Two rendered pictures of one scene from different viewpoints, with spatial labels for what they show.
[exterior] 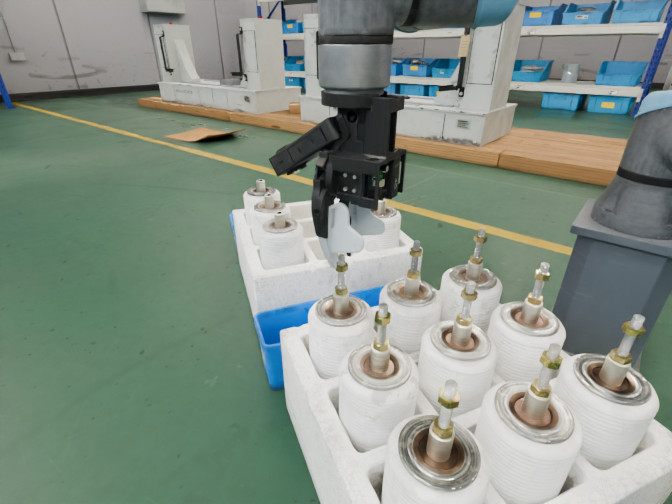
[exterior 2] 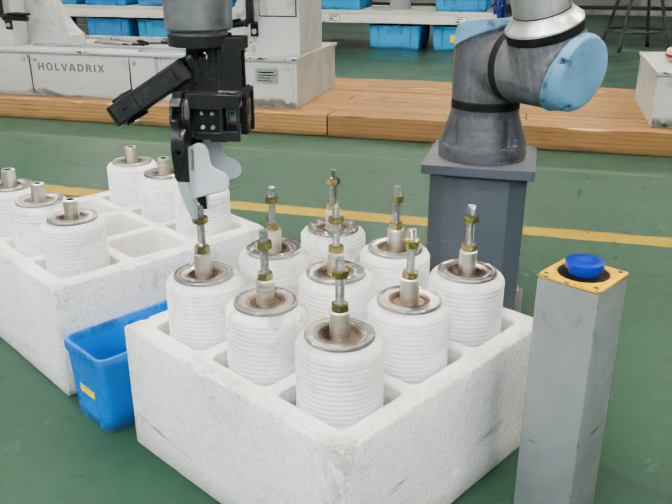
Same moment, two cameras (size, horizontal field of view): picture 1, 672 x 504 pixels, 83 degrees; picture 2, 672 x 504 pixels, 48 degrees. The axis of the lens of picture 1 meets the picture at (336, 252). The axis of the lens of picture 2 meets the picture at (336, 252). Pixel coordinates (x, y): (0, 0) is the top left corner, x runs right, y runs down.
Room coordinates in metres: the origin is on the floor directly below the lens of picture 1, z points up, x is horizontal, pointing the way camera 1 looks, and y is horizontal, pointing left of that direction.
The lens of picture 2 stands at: (-0.42, 0.20, 0.63)
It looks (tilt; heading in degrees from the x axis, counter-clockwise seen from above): 22 degrees down; 336
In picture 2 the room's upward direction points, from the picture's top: straight up
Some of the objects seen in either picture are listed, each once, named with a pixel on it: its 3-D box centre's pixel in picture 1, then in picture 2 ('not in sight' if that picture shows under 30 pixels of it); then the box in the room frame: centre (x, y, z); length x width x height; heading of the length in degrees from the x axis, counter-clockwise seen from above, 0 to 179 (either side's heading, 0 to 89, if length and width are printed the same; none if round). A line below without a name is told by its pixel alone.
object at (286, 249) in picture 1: (283, 262); (79, 272); (0.74, 0.12, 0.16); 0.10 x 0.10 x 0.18
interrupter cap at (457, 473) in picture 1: (438, 450); (339, 334); (0.23, -0.10, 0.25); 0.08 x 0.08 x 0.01
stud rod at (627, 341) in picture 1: (626, 344); (469, 233); (0.32, -0.31, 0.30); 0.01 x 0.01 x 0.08
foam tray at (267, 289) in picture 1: (318, 257); (115, 271); (0.89, 0.05, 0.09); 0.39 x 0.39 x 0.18; 19
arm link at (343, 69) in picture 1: (356, 70); (198, 14); (0.44, -0.02, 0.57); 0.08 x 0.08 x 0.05
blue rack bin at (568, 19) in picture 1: (588, 13); not in sight; (4.56, -2.57, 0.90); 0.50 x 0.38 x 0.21; 139
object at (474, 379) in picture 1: (450, 390); (336, 336); (0.38, -0.16, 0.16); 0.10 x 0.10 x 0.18
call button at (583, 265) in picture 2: not in sight; (584, 267); (0.14, -0.34, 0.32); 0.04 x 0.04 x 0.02
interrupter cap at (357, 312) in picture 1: (341, 310); (203, 274); (0.45, -0.01, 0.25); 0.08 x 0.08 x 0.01
